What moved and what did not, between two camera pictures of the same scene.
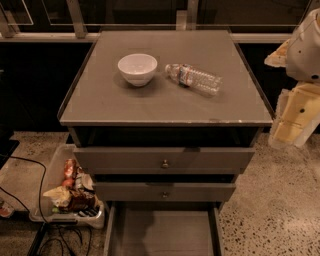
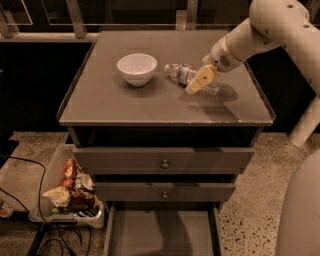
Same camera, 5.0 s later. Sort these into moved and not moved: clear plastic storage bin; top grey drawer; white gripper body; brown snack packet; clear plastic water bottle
Moved: white gripper body
Not moved: clear plastic water bottle; brown snack packet; clear plastic storage bin; top grey drawer
